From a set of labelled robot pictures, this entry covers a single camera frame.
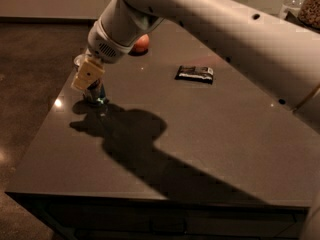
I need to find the clear plastic bottle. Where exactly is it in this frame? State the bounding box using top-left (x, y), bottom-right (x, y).
top-left (278, 0), bottom-right (302, 19)

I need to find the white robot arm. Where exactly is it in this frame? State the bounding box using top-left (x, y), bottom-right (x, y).
top-left (72, 0), bottom-right (320, 131)

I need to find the dark drawer handle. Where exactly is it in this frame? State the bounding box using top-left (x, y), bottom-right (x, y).
top-left (150, 218), bottom-right (186, 235)

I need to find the jar of granola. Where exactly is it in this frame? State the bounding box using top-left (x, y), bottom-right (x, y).
top-left (298, 0), bottom-right (320, 30)

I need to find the red apple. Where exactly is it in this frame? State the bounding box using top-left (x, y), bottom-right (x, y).
top-left (131, 34), bottom-right (150, 54)

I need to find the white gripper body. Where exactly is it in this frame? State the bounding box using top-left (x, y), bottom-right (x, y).
top-left (87, 20), bottom-right (131, 64)

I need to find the blue silver redbull can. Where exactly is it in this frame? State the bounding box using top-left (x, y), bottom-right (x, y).
top-left (73, 53), bottom-right (108, 106)

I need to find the black rxbar chocolate bar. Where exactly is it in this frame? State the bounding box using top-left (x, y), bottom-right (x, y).
top-left (175, 65), bottom-right (214, 84)

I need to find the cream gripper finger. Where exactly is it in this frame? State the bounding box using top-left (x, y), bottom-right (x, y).
top-left (71, 54), bottom-right (105, 91)

